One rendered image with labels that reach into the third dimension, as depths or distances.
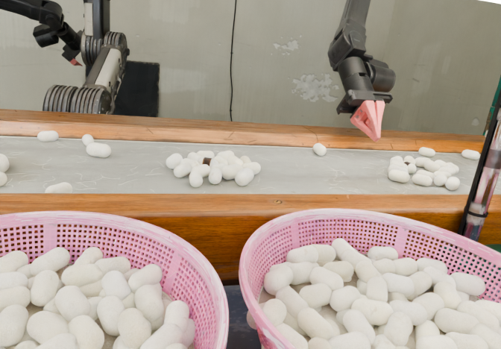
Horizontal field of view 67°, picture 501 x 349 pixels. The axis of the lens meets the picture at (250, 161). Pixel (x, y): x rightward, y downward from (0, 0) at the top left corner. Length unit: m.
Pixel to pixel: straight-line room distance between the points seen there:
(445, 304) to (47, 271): 0.34
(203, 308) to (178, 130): 0.50
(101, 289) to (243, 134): 0.50
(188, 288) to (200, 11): 2.39
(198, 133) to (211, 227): 0.37
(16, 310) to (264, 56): 2.52
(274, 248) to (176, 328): 0.14
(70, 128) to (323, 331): 0.58
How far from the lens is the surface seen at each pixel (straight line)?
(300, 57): 2.82
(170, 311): 0.31
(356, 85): 0.84
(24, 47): 2.69
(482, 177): 0.52
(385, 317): 0.35
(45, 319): 0.31
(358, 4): 1.06
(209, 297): 0.29
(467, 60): 2.52
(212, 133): 0.76
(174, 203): 0.42
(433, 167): 0.78
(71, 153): 0.66
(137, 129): 0.75
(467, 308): 0.39
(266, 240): 0.37
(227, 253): 0.43
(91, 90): 0.97
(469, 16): 2.58
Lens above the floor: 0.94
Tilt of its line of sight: 17 degrees down
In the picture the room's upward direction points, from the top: 6 degrees clockwise
